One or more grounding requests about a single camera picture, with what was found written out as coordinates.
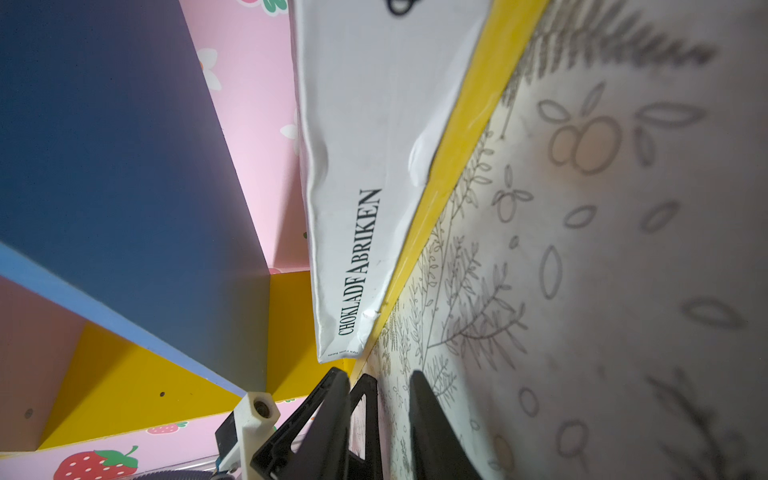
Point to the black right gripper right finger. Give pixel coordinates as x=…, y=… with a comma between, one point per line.
x=436, y=450

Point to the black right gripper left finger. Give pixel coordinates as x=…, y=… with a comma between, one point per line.
x=314, y=442

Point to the yellow pink blue bookshelf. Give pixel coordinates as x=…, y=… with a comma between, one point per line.
x=150, y=187

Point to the white Chokladfabriken photo book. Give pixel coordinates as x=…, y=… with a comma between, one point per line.
x=376, y=82

